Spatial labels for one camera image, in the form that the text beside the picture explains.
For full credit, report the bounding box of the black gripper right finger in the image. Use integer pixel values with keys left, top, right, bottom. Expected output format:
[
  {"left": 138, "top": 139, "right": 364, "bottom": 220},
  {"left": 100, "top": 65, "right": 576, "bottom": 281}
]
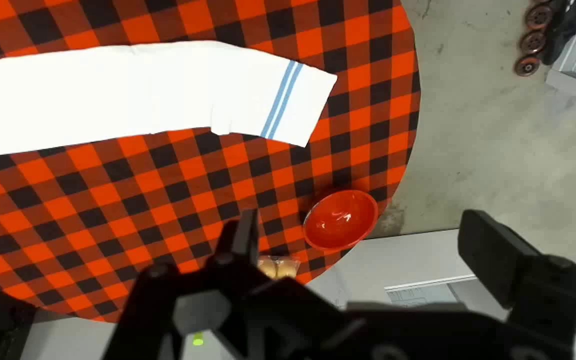
[{"left": 459, "top": 209, "right": 576, "bottom": 313}]

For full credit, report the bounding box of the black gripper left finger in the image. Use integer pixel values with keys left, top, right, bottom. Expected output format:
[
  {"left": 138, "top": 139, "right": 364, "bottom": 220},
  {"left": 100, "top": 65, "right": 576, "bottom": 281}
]
[{"left": 208, "top": 209, "right": 268, "bottom": 287}]

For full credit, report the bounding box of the white towel with blue stripes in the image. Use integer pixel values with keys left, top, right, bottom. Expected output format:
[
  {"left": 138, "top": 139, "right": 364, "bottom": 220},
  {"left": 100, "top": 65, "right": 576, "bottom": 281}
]
[{"left": 0, "top": 39, "right": 337, "bottom": 153}]

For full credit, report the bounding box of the red bowl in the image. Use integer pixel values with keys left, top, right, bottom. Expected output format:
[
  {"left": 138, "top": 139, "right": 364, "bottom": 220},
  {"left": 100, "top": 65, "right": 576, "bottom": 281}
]
[{"left": 304, "top": 189, "right": 378, "bottom": 252}]

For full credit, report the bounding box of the orange black checkered tablecloth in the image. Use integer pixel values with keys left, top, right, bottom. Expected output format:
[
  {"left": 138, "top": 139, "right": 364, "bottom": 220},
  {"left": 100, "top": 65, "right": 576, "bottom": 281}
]
[{"left": 0, "top": 0, "right": 421, "bottom": 321}]

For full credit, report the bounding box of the inline skate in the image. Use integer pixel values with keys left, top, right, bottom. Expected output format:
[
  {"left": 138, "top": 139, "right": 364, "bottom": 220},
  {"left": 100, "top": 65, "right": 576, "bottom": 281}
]
[{"left": 515, "top": 0, "right": 571, "bottom": 75}]

